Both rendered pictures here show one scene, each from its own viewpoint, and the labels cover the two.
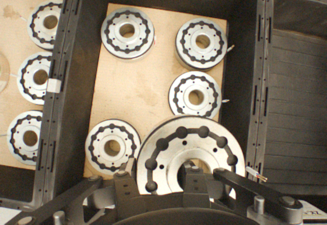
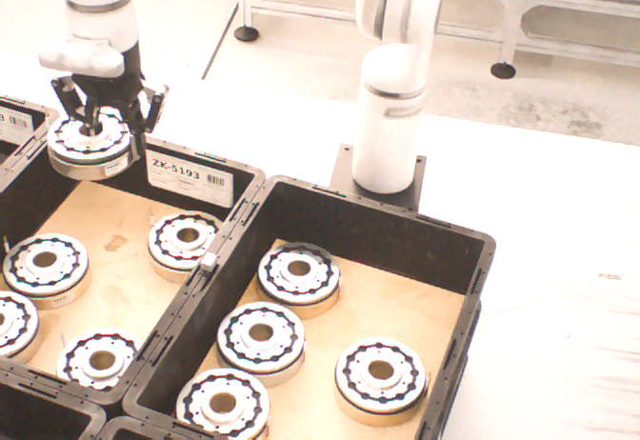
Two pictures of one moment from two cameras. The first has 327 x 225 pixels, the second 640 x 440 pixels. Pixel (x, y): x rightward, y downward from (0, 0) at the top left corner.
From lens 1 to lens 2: 1.05 m
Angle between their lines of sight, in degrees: 50
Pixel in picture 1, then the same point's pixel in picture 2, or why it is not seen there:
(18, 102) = (327, 337)
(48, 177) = (249, 195)
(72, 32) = (169, 311)
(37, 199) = (270, 181)
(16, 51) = (315, 410)
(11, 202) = (301, 185)
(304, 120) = not seen: outside the picture
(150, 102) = (114, 289)
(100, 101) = not seen: hidden behind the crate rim
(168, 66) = (62, 327)
